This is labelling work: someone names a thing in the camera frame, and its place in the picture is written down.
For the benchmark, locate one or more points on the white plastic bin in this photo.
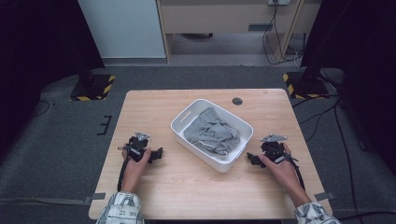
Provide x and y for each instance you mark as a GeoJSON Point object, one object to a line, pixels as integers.
{"type": "Point", "coordinates": [186, 116]}

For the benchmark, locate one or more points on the round black table grommet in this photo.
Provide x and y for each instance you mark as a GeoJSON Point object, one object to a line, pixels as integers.
{"type": "Point", "coordinates": [237, 101]}

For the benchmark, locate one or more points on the black stand with striped base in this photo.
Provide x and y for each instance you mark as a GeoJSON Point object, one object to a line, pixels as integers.
{"type": "Point", "coordinates": [93, 87]}
{"type": "Point", "coordinates": [306, 85]}

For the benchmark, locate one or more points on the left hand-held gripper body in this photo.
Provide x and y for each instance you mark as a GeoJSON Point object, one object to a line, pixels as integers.
{"type": "Point", "coordinates": [138, 146]}

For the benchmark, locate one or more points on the black curtain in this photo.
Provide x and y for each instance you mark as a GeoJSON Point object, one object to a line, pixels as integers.
{"type": "Point", "coordinates": [37, 46]}
{"type": "Point", "coordinates": [367, 46]}

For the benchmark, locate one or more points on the grey shorts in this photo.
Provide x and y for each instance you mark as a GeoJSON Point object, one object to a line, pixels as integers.
{"type": "Point", "coordinates": [211, 133]}

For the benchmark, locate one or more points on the white power strip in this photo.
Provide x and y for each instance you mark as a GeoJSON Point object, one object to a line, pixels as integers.
{"type": "Point", "coordinates": [280, 2]}

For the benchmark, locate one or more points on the grey tape piece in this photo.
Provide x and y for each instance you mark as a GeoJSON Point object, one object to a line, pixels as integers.
{"type": "Point", "coordinates": [325, 196]}
{"type": "Point", "coordinates": [98, 196]}

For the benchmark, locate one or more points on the person's left hand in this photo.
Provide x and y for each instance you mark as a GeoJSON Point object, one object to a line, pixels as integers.
{"type": "Point", "coordinates": [134, 174]}

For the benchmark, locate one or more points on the person's right hand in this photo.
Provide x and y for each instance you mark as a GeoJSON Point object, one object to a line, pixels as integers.
{"type": "Point", "coordinates": [285, 174]}

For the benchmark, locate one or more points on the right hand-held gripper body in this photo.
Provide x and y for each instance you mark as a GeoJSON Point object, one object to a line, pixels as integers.
{"type": "Point", "coordinates": [273, 149]}

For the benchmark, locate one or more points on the white cabinet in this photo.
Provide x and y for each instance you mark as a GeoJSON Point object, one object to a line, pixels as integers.
{"type": "Point", "coordinates": [124, 28]}

